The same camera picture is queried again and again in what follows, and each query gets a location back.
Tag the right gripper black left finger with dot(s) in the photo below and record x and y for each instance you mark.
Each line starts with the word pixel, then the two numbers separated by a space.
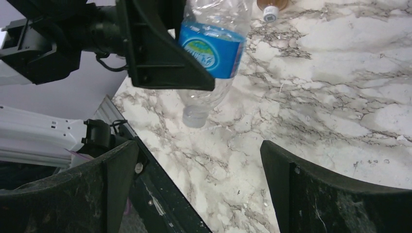
pixel 89 198

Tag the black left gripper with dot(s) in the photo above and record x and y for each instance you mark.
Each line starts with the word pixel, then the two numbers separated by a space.
pixel 46 45

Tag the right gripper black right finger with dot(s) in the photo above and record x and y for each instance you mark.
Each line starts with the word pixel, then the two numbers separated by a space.
pixel 309 198

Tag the blue cap clear bottle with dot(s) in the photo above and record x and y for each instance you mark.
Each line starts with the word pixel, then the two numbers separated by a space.
pixel 214 33

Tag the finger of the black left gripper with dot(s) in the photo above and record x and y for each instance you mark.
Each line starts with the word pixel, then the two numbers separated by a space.
pixel 154 58

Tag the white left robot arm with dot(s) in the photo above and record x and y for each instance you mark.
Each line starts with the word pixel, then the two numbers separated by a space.
pixel 89 136

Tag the red gold label bottle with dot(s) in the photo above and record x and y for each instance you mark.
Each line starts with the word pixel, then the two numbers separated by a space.
pixel 271 8

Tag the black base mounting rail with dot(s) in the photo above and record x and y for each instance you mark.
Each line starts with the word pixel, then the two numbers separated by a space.
pixel 159 203

